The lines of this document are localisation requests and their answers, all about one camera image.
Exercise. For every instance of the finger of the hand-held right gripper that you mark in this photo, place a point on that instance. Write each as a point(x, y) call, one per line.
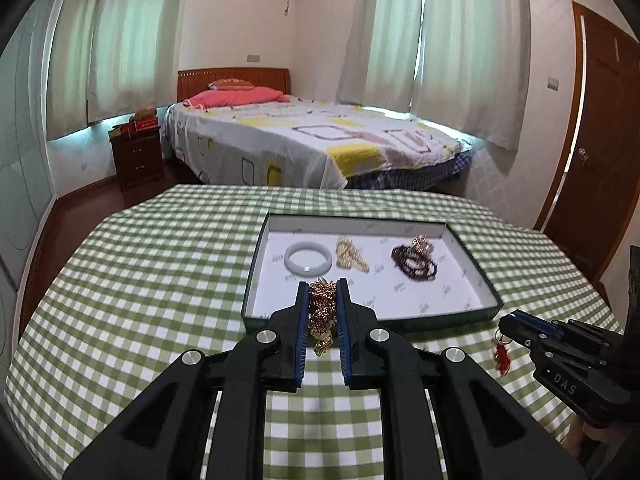
point(542, 322)
point(520, 332)

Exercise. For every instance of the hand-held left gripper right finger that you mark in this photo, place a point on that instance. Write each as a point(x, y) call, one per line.
point(344, 340)

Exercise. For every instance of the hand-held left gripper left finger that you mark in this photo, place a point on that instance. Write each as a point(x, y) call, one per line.
point(300, 340)

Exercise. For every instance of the red tassel charm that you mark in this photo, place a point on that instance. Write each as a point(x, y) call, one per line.
point(501, 360)

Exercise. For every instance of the shallow green box tray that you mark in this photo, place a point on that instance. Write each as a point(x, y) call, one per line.
point(400, 300)

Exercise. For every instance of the pale jade bangle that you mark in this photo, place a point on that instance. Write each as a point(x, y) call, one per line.
point(289, 260)

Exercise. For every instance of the small metallic brooch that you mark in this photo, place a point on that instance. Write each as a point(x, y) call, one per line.
point(422, 245)

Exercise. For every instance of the person's right hand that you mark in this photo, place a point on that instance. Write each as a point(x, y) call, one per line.
point(585, 435)

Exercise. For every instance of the green checked tablecloth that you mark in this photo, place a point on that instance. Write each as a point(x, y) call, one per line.
point(150, 285)

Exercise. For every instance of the metal door knob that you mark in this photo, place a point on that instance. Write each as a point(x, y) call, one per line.
point(583, 155)

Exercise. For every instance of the blue plaid mattress cover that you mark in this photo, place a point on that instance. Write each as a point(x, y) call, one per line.
point(415, 175)

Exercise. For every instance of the patterned white bed sheet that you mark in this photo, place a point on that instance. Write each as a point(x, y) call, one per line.
point(300, 145)

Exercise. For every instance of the brown wooden door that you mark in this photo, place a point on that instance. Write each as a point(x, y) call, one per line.
point(600, 110)

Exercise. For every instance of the dark wooden nightstand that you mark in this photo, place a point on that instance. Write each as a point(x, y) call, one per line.
point(137, 160)

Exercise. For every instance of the pink pillow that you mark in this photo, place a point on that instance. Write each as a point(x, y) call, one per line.
point(230, 97)

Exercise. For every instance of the red brown cushion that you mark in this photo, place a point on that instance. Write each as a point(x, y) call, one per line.
point(230, 84)

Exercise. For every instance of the wooden bed headboard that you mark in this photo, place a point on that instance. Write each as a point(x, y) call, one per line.
point(270, 76)

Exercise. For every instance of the flat red box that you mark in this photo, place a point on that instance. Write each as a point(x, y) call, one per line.
point(140, 126)

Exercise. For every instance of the brown stuffed toy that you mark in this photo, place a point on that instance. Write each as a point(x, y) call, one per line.
point(142, 115)

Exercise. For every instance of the white sheer curtain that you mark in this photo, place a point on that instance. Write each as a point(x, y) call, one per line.
point(470, 50)
point(380, 30)
point(145, 35)
point(70, 50)

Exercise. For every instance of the frosted glass wardrobe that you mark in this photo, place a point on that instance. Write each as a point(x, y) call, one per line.
point(22, 160)

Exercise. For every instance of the wall light switch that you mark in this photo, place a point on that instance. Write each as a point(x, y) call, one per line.
point(552, 83)

